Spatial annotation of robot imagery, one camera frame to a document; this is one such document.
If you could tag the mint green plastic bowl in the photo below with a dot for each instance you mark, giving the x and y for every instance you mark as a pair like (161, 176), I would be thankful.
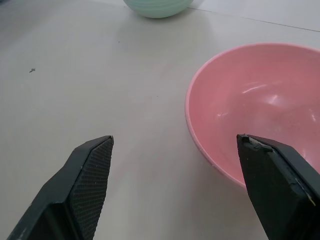
(157, 7)

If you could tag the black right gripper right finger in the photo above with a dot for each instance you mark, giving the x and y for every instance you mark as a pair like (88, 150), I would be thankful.
(275, 190)

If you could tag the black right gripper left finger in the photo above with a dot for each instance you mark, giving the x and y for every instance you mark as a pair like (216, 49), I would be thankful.
(75, 190)

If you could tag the pink plastic bowl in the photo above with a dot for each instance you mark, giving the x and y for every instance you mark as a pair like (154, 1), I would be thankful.
(250, 105)

